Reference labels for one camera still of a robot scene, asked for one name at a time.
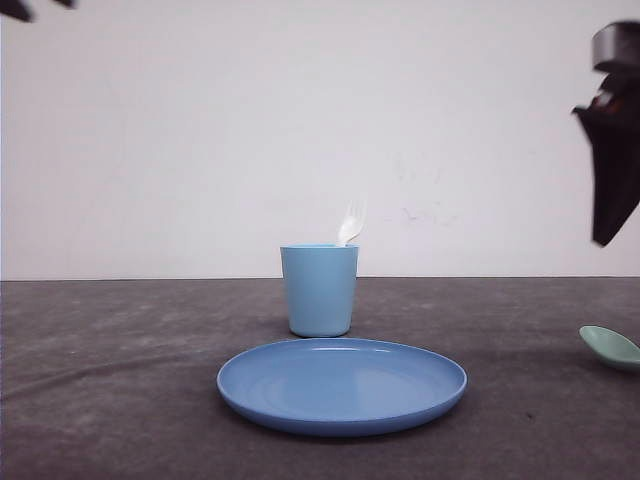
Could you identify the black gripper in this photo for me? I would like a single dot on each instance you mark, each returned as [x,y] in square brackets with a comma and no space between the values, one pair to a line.
[611,125]

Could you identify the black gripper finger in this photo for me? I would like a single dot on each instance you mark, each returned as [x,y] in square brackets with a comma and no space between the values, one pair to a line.
[17,10]
[66,3]

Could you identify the mint green plastic spoon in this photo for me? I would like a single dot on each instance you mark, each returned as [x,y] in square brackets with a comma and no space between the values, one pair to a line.
[612,348]

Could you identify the white plastic fork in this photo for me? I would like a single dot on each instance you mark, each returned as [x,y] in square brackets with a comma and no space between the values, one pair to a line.
[353,222]

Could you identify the light blue plastic cup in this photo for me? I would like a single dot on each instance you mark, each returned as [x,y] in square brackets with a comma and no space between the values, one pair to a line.
[320,283]

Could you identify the blue plastic plate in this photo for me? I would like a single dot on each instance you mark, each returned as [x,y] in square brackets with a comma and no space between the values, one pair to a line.
[340,387]

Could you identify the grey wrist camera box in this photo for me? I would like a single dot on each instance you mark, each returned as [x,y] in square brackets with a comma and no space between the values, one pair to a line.
[615,47]

